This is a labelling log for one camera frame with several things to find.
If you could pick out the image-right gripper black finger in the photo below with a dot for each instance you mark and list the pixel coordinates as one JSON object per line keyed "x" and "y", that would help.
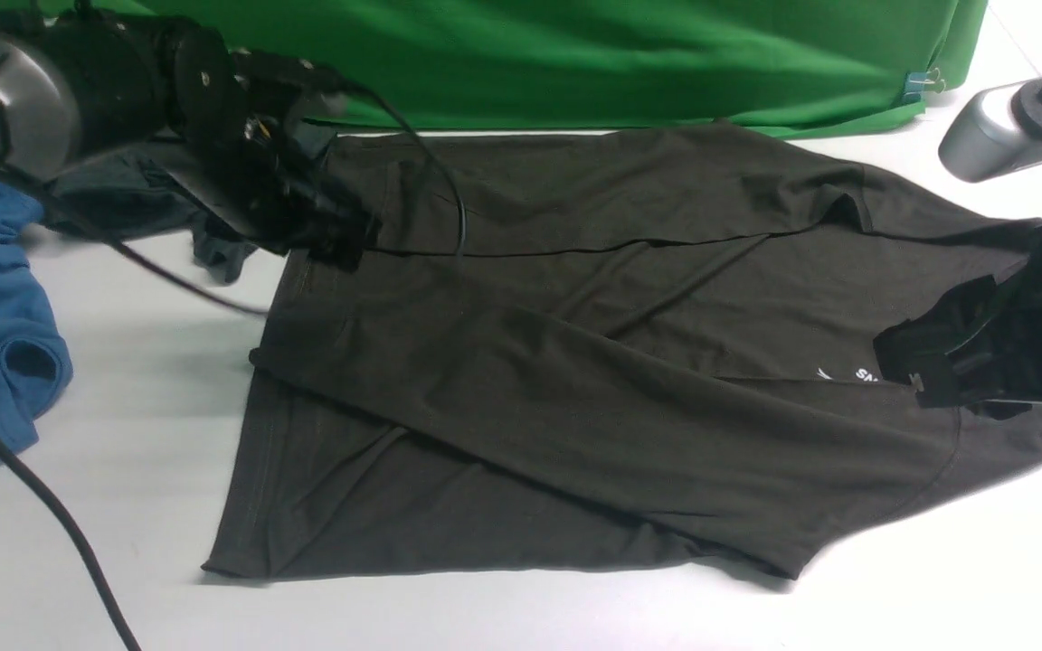
{"x": 920, "y": 352}

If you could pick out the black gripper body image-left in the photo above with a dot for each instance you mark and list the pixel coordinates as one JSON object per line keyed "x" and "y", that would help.
{"x": 236, "y": 112}

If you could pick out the dark teal crumpled garment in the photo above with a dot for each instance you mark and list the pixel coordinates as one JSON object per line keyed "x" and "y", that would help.
{"x": 134, "y": 196}

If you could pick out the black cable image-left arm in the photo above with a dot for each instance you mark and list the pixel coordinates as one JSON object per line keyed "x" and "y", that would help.
{"x": 12, "y": 462}

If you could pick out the blue binder clip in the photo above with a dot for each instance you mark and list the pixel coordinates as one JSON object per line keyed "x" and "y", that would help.
{"x": 916, "y": 84}

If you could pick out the dark gray long-sleeve top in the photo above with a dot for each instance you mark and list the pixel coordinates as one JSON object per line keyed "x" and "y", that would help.
{"x": 656, "y": 349}

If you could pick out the green backdrop cloth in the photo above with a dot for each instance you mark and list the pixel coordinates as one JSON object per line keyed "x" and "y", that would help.
{"x": 790, "y": 69}

